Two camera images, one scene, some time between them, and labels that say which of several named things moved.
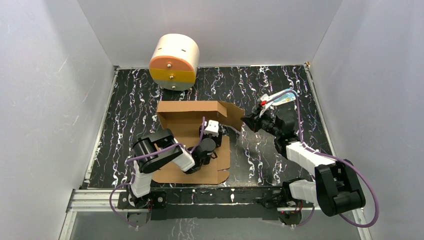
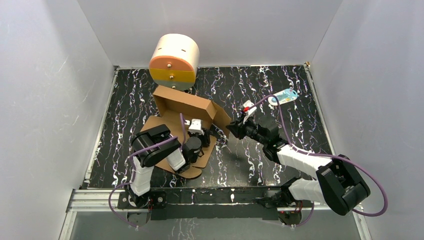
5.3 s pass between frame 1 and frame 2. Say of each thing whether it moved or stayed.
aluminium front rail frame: stayed
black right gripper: moved
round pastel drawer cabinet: stayed
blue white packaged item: stayed
